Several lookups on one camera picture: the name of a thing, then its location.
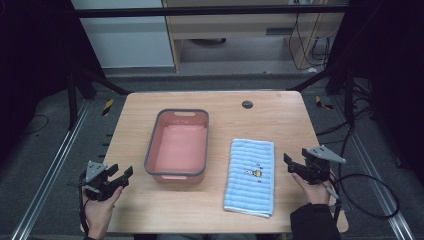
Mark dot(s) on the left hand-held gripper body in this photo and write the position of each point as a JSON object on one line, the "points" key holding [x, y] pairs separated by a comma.
{"points": [[96, 185]]}

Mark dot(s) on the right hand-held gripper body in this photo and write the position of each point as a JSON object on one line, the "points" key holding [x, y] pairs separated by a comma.
{"points": [[316, 165]]}

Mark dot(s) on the person's right hand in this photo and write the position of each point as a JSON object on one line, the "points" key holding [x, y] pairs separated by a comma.
{"points": [[313, 191]]}

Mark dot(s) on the person's left hand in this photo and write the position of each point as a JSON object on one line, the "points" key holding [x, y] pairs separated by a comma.
{"points": [[100, 213]]}

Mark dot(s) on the blue striped towel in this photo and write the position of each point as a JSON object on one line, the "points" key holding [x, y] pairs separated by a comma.
{"points": [[250, 176]]}

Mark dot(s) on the black yellow striped floor marker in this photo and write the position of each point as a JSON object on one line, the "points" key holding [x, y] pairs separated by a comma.
{"points": [[321, 103], [107, 107]]}

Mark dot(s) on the pink basin with grey rim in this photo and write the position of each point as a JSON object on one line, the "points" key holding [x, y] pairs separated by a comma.
{"points": [[178, 146]]}

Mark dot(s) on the round black table grommet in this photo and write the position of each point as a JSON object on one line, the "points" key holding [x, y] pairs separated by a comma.
{"points": [[247, 104]]}

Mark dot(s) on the black metal stand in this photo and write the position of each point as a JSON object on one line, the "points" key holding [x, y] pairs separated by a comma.
{"points": [[72, 96], [348, 96]]}

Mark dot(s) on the white cabinet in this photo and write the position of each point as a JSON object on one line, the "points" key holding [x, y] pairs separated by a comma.
{"points": [[126, 36]]}

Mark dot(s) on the light wooden shelf unit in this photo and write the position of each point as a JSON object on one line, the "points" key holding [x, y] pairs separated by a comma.
{"points": [[233, 30]]}

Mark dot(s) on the aluminium floor rail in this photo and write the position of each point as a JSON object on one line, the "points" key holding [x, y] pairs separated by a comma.
{"points": [[50, 170], [376, 186]]}

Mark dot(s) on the black horizontal frame bar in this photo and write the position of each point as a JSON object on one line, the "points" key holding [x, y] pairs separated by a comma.
{"points": [[200, 10]]}

